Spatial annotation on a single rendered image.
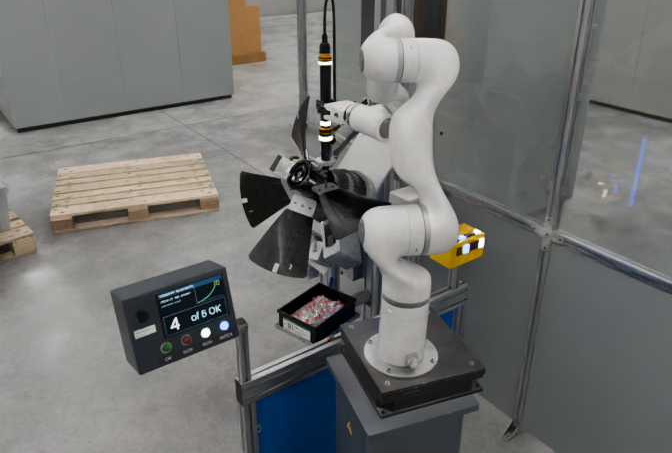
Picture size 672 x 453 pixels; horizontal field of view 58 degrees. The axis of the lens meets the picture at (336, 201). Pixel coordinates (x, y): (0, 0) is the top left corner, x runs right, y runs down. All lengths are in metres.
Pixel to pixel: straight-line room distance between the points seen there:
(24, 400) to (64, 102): 4.59
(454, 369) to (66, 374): 2.25
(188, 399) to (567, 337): 1.71
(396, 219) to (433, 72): 0.34
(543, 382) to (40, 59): 6.01
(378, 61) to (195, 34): 6.44
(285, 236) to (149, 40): 5.60
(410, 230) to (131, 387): 2.11
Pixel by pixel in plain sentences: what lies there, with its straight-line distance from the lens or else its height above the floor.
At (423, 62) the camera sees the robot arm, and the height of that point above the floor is 1.75.
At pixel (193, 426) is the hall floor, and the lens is 2.94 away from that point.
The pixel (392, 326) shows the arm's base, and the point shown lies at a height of 1.14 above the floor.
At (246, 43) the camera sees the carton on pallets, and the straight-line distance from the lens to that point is 10.29.
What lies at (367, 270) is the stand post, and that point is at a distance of 2.63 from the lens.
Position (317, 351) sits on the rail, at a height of 0.86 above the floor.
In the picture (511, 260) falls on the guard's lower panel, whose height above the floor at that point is 0.80.
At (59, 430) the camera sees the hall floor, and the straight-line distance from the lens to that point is 3.11.
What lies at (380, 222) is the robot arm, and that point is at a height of 1.42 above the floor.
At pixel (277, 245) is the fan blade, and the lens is 2.14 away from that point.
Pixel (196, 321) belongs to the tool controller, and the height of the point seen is 1.15.
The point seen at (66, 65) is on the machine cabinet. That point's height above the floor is 0.66.
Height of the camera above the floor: 2.02
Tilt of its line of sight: 24 degrees down
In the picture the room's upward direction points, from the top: straight up
